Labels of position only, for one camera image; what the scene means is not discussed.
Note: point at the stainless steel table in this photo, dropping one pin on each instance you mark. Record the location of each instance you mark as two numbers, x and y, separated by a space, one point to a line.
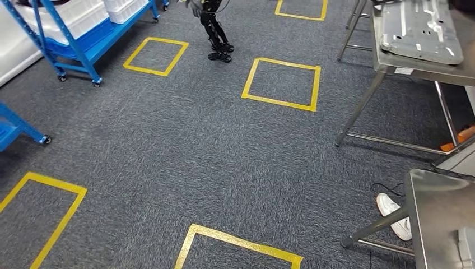
438 208
408 70

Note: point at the blue metal shelf rack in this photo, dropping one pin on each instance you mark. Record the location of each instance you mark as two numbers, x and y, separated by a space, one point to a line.
89 63
15 122

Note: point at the stamped aluminium panel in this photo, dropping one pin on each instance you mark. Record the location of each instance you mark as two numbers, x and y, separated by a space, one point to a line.
467 248
419 29

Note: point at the orange object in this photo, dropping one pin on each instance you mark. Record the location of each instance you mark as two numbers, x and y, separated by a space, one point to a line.
465 134

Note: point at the black humanoid robot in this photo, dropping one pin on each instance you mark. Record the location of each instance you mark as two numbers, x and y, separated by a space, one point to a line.
213 26

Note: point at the white plastic crate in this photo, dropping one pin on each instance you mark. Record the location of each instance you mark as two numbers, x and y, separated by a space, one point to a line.
126 9
85 18

